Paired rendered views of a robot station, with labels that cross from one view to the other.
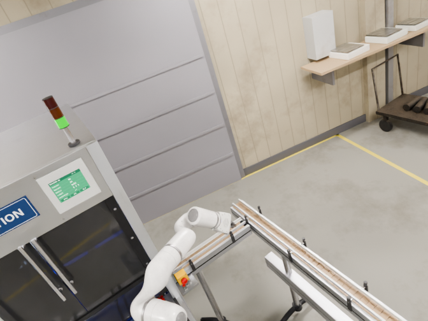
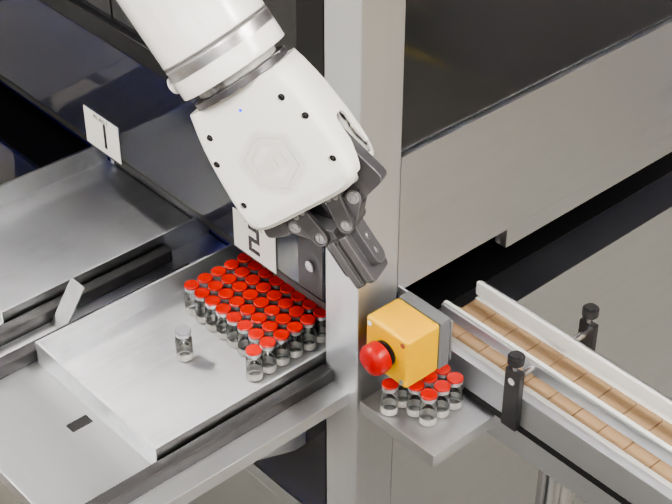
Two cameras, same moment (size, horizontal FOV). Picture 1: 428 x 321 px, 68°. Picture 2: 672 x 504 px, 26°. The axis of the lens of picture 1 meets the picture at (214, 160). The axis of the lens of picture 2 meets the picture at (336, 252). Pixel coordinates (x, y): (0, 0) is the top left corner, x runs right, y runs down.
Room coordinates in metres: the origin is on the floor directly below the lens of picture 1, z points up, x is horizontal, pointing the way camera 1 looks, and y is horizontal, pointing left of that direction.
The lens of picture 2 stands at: (0.97, -0.77, 2.11)
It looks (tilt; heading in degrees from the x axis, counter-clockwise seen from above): 37 degrees down; 70
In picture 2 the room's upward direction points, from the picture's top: straight up
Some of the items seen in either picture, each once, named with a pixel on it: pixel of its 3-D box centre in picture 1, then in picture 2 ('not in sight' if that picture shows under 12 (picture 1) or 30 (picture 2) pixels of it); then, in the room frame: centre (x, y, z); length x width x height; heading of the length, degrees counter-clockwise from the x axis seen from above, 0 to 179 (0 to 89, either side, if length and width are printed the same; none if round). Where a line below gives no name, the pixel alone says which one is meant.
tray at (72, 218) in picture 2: not in sight; (58, 229); (1.16, 0.96, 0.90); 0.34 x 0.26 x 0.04; 22
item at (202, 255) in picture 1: (209, 248); (665, 455); (1.73, 0.24, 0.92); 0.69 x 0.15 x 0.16; 112
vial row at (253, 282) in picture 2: not in sight; (269, 304); (1.39, 0.69, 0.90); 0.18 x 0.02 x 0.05; 112
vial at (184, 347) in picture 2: not in sight; (183, 344); (1.26, 0.65, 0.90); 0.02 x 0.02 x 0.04
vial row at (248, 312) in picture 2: not in sight; (242, 318); (1.35, 0.67, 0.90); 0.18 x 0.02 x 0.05; 112
